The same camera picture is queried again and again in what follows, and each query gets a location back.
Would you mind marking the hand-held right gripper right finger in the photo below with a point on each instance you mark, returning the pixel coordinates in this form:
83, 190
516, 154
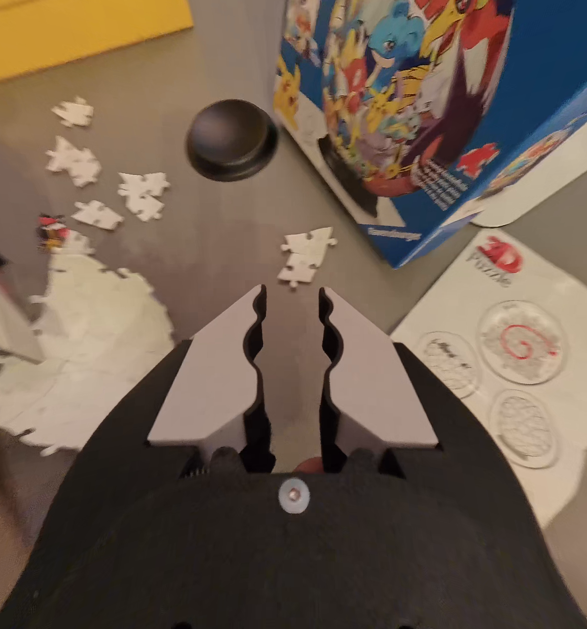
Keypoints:
379, 398

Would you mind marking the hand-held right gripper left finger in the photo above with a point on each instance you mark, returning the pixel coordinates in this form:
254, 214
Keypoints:
205, 398

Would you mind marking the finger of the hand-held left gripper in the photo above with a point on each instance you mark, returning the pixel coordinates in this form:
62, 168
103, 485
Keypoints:
3, 319

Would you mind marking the partly built puzzle ball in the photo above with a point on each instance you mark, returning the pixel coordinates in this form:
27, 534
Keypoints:
87, 344

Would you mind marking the small joined puzzle piece cluster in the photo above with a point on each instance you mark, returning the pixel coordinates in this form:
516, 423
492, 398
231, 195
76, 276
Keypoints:
305, 255

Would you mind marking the black round ball stand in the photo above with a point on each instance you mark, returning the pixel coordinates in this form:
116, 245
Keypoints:
229, 140

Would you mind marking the blue puzzle box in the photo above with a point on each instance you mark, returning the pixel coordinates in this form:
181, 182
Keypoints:
421, 98

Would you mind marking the white instruction leaflet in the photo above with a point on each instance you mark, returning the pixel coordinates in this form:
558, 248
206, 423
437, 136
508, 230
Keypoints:
509, 368

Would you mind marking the yellow plastic bin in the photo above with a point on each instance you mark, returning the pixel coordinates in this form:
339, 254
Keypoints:
67, 34

